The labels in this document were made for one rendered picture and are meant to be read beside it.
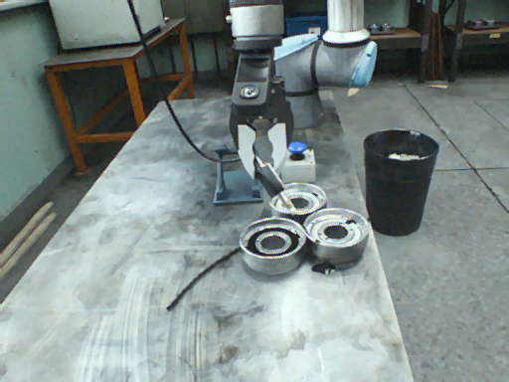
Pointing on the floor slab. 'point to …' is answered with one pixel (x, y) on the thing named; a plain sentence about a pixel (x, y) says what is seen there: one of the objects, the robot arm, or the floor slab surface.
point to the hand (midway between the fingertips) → (263, 172)
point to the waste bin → (398, 178)
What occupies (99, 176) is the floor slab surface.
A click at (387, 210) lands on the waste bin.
